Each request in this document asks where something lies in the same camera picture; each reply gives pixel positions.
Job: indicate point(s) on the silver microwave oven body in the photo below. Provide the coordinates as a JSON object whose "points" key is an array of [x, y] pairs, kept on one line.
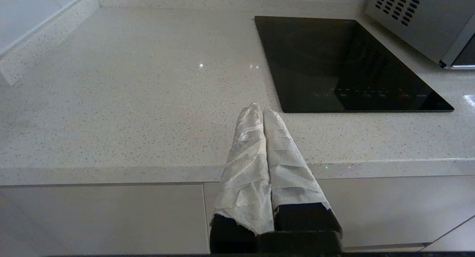
{"points": [[426, 23]]}

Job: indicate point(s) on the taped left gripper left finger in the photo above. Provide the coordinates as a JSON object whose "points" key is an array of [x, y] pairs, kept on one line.
{"points": [[245, 175]]}

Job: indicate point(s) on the black glass induction cooktop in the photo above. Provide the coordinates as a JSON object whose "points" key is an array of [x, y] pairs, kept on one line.
{"points": [[334, 64]]}

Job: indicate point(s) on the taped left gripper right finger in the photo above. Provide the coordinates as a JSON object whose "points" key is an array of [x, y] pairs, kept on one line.
{"points": [[289, 175]]}

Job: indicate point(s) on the grey cabinet front panel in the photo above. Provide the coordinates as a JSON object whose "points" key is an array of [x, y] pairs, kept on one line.
{"points": [[104, 220], [389, 208], [456, 240]]}

